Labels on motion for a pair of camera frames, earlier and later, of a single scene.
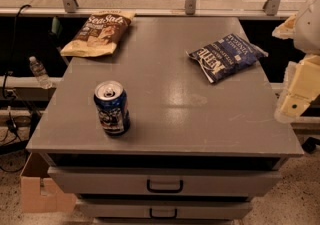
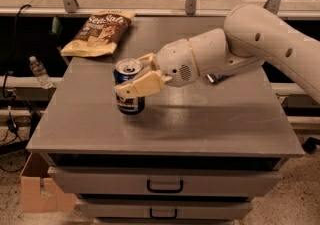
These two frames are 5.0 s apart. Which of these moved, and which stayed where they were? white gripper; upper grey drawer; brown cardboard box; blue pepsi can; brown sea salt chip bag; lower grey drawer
Moved: white gripper; blue pepsi can
Stayed: lower grey drawer; upper grey drawer; brown cardboard box; brown sea salt chip bag
